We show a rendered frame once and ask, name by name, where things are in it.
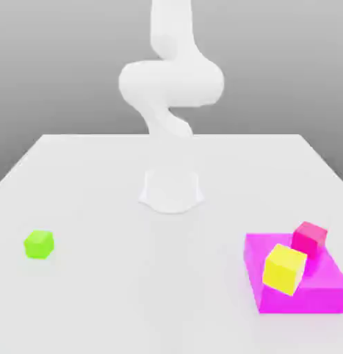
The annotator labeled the small yellow cube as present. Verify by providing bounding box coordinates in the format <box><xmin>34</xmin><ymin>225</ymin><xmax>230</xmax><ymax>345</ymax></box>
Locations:
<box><xmin>261</xmin><ymin>243</ymin><xmax>308</xmax><ymax>297</ymax></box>

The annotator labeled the small green cube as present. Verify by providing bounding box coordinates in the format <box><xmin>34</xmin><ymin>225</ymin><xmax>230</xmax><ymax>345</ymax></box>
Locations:
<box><xmin>23</xmin><ymin>230</ymin><xmax>55</xmax><ymax>260</ymax></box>

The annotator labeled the small pink cube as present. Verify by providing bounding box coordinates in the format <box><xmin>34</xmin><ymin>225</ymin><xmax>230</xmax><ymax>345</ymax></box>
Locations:
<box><xmin>291</xmin><ymin>221</ymin><xmax>328</xmax><ymax>260</ymax></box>

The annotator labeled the large magenta box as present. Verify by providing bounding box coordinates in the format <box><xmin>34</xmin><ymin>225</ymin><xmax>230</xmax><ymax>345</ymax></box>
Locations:
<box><xmin>242</xmin><ymin>232</ymin><xmax>343</xmax><ymax>315</ymax></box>

